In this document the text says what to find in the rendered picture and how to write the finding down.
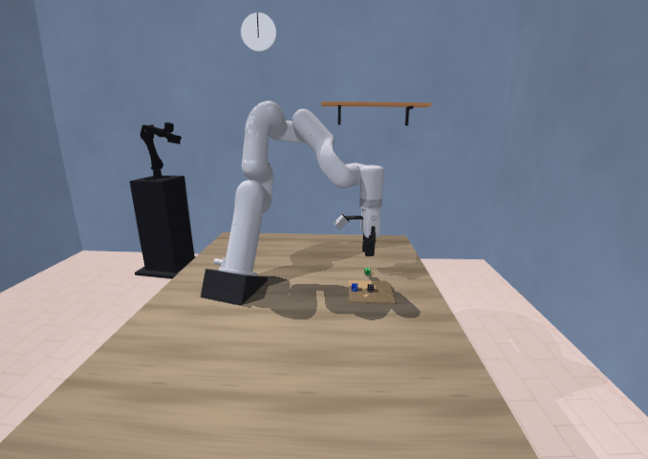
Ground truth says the tan sandy mat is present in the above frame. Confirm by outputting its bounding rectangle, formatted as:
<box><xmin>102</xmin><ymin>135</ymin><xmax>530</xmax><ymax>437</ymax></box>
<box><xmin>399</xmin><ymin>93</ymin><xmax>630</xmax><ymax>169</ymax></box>
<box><xmin>348</xmin><ymin>280</ymin><xmax>396</xmax><ymax>304</ymax></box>

